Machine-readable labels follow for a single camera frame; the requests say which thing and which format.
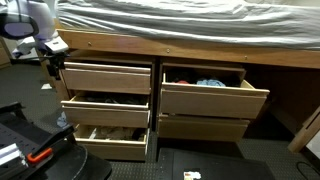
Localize blue garment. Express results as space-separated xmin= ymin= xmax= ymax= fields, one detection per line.
xmin=195 ymin=77 xmax=227 ymax=88

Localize pale crumpled garment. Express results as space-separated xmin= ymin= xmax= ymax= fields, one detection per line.
xmin=89 ymin=126 xmax=143 ymax=141

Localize blue crumpled cloth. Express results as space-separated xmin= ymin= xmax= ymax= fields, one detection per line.
xmin=55 ymin=111 xmax=69 ymax=129

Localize slanted wooden post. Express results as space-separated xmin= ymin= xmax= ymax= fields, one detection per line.
xmin=288 ymin=105 xmax=320 ymax=154

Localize black perforated breadboard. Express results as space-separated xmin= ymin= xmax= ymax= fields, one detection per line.
xmin=0 ymin=116 xmax=51 ymax=161

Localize light wooden drawer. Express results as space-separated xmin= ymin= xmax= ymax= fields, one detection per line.
xmin=60 ymin=90 xmax=152 ymax=129
xmin=159 ymin=63 xmax=271 ymax=120
xmin=73 ymin=123 xmax=150 ymax=162
xmin=156 ymin=113 xmax=252 ymax=143
xmin=61 ymin=60 xmax=153 ymax=96

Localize silver aluminium extrusion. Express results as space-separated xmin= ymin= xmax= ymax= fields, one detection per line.
xmin=0 ymin=142 xmax=29 ymax=174

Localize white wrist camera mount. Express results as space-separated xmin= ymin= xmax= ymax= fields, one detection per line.
xmin=44 ymin=35 xmax=70 ymax=54

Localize orange and black clamp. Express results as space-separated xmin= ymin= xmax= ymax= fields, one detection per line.
xmin=25 ymin=123 xmax=77 ymax=165

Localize black computer tower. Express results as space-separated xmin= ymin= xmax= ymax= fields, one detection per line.
xmin=155 ymin=147 xmax=278 ymax=180

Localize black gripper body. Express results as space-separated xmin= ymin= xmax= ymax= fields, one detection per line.
xmin=46 ymin=51 xmax=68 ymax=71

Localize wooden bed frame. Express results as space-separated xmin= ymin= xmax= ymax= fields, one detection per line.
xmin=53 ymin=28 xmax=320 ymax=148

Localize mattress with grey sheet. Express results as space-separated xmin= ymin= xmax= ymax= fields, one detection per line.
xmin=54 ymin=0 xmax=320 ymax=51

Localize black garment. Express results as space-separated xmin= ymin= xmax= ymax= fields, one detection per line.
xmin=79 ymin=93 xmax=148 ymax=105

